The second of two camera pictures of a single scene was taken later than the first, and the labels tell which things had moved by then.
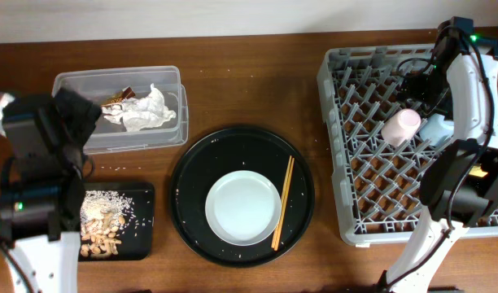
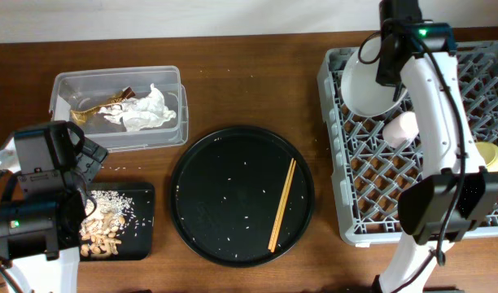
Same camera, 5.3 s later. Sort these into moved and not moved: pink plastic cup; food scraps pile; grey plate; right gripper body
Moved: right gripper body; grey plate
Not moved: pink plastic cup; food scraps pile
